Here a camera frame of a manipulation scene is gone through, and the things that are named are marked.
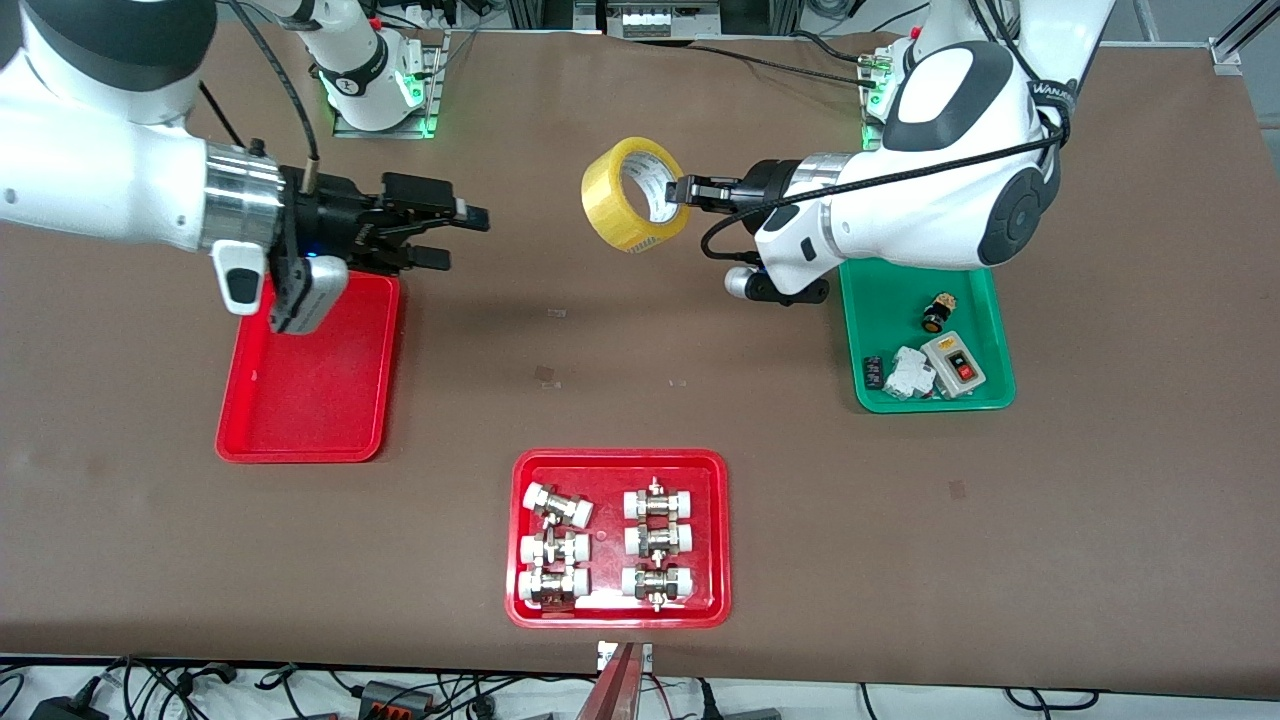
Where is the yellow tape roll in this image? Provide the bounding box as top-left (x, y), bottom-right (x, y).
top-left (581, 137), bottom-right (692, 255)

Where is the empty-type red plastic tray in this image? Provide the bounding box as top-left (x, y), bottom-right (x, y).
top-left (216, 271), bottom-right (402, 464)

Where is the green plastic tray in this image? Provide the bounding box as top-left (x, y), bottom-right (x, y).
top-left (838, 255), bottom-right (1017, 413)

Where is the red tray with fittings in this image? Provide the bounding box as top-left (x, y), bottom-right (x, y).
top-left (505, 448), bottom-right (732, 630)

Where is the grey terminal block unit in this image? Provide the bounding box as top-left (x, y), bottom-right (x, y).
top-left (605, 0), bottom-right (723, 39)

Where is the white circuit breaker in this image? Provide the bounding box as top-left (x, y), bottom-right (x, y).
top-left (884, 346), bottom-right (941, 401)

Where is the tilted white-capped brass fitting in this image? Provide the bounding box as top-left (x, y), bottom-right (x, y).
top-left (523, 483), bottom-right (595, 529)

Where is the white-capped brass pipe fitting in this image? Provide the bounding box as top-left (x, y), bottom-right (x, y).
top-left (623, 477), bottom-right (696, 521)
top-left (519, 530), bottom-right (591, 568)
top-left (624, 522), bottom-right (695, 559)
top-left (517, 567), bottom-right (591, 612)
top-left (621, 563), bottom-right (696, 612)

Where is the grey orange connector block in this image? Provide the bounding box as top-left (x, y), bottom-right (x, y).
top-left (360, 680), bottom-right (437, 717)

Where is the black power adapter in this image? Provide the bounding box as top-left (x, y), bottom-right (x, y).
top-left (30, 695), bottom-right (111, 720)

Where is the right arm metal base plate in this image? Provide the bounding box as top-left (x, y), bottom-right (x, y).
top-left (333, 30), bottom-right (447, 139)

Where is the black cable on table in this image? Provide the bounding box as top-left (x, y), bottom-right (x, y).
top-left (690, 30), bottom-right (893, 87)

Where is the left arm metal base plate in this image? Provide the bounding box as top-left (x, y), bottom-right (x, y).
top-left (862, 40), bottom-right (913, 153)

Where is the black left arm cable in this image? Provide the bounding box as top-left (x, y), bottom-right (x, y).
top-left (700, 0), bottom-right (1073, 263)

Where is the white switch box red button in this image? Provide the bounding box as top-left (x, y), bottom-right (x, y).
top-left (921, 331), bottom-right (987, 399)

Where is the silver metal mounting bracket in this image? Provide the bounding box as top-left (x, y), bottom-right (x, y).
top-left (597, 640), bottom-right (654, 673)

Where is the red metal camera post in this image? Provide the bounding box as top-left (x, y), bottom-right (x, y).
top-left (575, 643), bottom-right (647, 720)

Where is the black tangled floor cable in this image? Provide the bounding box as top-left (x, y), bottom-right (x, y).
top-left (98, 655), bottom-right (241, 720)

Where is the aluminium frame rail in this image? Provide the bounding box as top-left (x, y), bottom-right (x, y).
top-left (1208, 0), bottom-right (1280, 73)

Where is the black looped floor cable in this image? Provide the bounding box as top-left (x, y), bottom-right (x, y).
top-left (1004, 687), bottom-right (1103, 713)

